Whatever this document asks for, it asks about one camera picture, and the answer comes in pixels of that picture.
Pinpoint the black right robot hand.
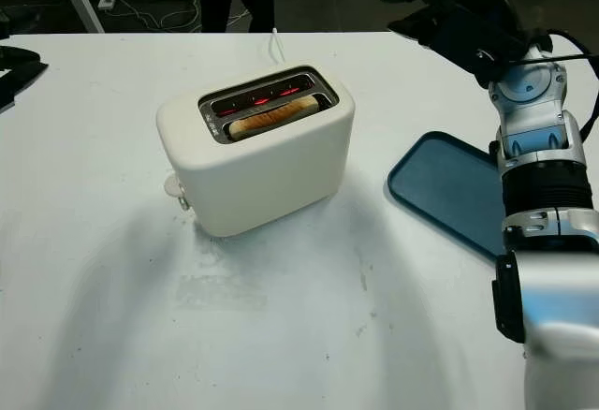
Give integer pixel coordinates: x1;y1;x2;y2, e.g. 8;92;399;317
376;0;539;55

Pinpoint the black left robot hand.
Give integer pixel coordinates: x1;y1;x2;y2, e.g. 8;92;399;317
0;45;51;114

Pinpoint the browned toast slice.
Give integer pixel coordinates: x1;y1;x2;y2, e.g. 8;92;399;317
228;95;322;140

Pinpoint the white toaster lever knob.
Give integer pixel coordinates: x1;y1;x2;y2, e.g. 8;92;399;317
163;173;184;197

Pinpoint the cream white two-slot toaster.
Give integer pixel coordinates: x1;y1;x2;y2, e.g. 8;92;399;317
156;63;356;240

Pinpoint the dark blue plastic tray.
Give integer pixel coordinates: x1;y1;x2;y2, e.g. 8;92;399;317
387;130;509;261

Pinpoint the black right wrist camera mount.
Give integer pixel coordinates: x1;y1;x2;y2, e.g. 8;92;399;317
430;5;530;89

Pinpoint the white toaster power cord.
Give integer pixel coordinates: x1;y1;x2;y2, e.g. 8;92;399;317
268;27;285;66

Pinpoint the looped white floor cable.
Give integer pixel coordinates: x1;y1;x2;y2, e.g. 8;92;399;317
110;0;200;33

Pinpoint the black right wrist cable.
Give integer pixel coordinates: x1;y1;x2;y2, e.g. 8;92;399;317
509;28;599;145

